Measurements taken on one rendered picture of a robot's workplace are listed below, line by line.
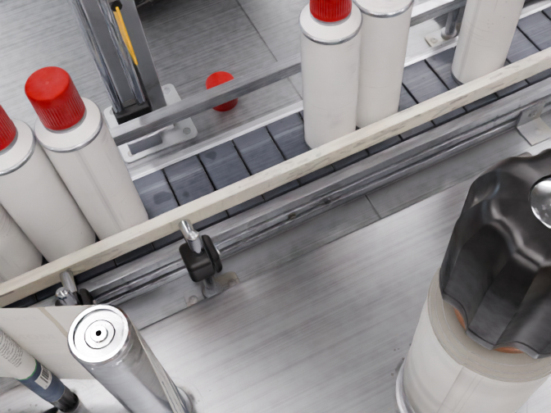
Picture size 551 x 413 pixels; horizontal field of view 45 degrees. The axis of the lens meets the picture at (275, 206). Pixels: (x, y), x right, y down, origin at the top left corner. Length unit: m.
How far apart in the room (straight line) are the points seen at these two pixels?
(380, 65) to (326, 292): 0.21
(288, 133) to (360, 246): 0.15
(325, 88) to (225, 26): 0.31
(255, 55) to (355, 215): 0.25
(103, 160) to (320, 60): 0.19
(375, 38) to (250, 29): 0.31
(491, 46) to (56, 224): 0.44
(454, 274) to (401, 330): 0.26
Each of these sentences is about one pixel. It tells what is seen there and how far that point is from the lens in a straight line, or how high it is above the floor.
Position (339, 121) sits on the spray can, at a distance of 0.63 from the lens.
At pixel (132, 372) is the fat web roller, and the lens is 0.43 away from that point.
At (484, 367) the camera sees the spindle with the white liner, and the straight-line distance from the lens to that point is 0.39.
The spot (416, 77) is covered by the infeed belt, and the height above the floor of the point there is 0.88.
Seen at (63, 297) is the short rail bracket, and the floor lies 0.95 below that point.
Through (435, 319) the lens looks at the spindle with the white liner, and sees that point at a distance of 0.40.
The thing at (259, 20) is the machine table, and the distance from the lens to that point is 0.87.
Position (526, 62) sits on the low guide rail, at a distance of 0.73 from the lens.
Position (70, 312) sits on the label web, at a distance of 0.43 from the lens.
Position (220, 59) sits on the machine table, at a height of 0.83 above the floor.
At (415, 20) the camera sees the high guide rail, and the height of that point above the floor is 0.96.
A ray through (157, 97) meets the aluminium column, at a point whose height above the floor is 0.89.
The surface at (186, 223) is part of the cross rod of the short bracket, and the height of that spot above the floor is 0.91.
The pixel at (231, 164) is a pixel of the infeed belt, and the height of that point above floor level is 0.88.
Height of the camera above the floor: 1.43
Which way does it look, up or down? 59 degrees down
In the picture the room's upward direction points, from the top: 7 degrees counter-clockwise
